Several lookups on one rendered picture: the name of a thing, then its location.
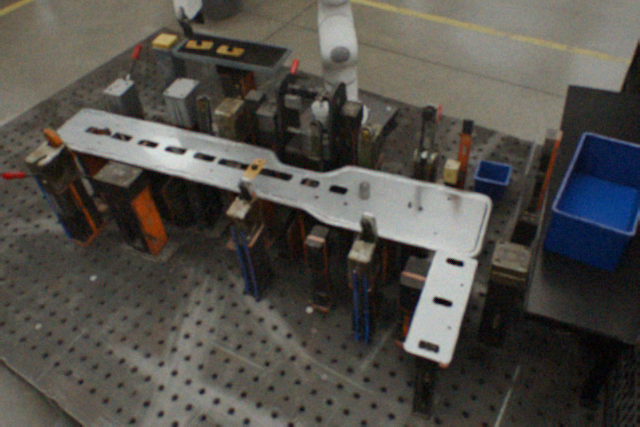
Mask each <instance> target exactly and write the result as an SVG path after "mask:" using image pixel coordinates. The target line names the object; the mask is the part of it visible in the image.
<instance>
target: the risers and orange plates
mask: <svg viewBox="0 0 640 427"><path fill-rule="evenodd" d="M148 172H149V175H150V179H151V181H152V185H153V188H154V190H155V193H156V196H157V198H158V201H160V204H161V206H162V209H163V212H162V214H163V216H164V219H166V220H169V222H172V223H173V224H174V225H175V226H179V227H183V228H186V229H188V228H189V226H190V225H192V224H193V221H194V220H195V219H196V218H195V214H194V211H193V208H192V205H191V202H189V199H188V196H187V193H186V190H185V187H184V182H181V179H180V177H176V176H172V175H168V174H164V173H161V172H156V171H152V170H148ZM273 220H274V226H275V229H274V232H275V237H276V243H277V248H278V250H277V252H278V257H280V258H283V259H287V260H290V261H291V260H294V258H295V256H296V255H297V253H298V251H299V249H300V247H301V246H302V244H303V241H302V234H301V226H300V218H299V212H297V209H296V208H295V207H291V206H287V205H283V204H282V206H281V208H280V209H279V211H278V212H277V214H276V215H275V217H274V219H273ZM337 233H338V244H339V245H338V247H339V253H338V257H339V261H342V262H345V263H347V262H349V254H350V252H351V250H352V248H353V245H354V243H355V242H354V231H352V230H348V229H344V228H340V227H337Z"/></svg>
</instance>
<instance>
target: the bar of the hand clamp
mask: <svg viewBox="0 0 640 427"><path fill-rule="evenodd" d="M438 109H439V104H434V103H429V102H426V103H424V106H423V109H422V114H421V128H420V137H419V147H418V157H417V162H420V161H421V158H422V157H421V153H422V149H423V148H425V149H429V157H427V164H428V165H430V164H431V157H432V154H433V150H434V141H435V133H436V125H437V117H438Z"/></svg>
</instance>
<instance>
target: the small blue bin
mask: <svg viewBox="0 0 640 427"><path fill-rule="evenodd" d="M511 169H512V167H511V166H510V165H506V164H501V163H496V162H490V161H485V160H480V161H479V162H478V166H477V169H476V172H475V175H474V179H475V181H474V193H477V194H481V195H484V196H486V197H488V198H489V199H491V200H497V201H502V198H503V197H504V193H505V189H506V186H507V185H508V180H509V176H510V173H511Z"/></svg>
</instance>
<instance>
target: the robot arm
mask: <svg viewBox="0 0 640 427"><path fill-rule="evenodd" d="M173 3H174V9H175V13H176V16H177V18H178V22H179V24H180V26H181V27H182V28H183V32H184V36H185V38H194V33H193V29H192V27H191V19H192V18H193V17H194V18H195V22H196V24H206V21H204V17H203V12H201V11H203V8H202V1H201V0H173ZM184 15H188V17H184ZM184 20H188V24H187V23H186V22H184ZM318 25H319V35H320V44H321V55H322V67H323V78H324V88H325V89H326V92H327V91H329V92H330V91H331V89H332V88H333V86H334V85H335V83H336V82H337V81H342V82H344V83H345V86H346V95H347V100H355V102H359V100H358V87H357V61H358V45H357V38H356V32H355V27H354V21H353V15H352V10H351V3H350V0H319V14H318Z"/></svg>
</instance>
